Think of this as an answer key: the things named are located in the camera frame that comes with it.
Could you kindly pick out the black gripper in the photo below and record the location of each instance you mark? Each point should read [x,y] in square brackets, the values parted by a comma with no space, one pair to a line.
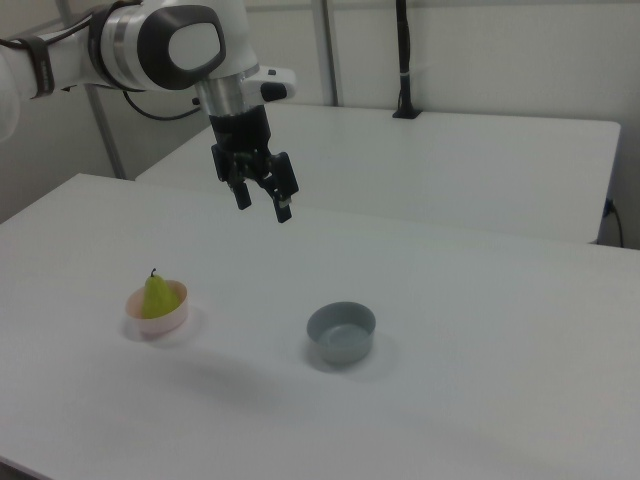
[240,130]

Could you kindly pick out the green pear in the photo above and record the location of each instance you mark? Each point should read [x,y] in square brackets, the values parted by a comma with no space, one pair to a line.
[157,297]

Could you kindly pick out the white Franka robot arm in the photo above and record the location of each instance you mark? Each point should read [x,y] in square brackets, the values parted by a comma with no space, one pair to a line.
[125,45]

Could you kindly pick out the pink bowl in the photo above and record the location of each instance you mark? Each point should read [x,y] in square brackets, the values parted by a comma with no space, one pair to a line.
[172,322]

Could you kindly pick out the grey bowl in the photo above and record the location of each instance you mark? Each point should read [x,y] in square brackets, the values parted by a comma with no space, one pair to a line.
[342,337]

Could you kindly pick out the black pole with clamp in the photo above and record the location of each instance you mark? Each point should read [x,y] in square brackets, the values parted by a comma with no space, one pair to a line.
[404,50]

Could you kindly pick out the metal partition post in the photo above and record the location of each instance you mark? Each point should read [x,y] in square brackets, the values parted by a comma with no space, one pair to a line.
[330,75]
[107,140]

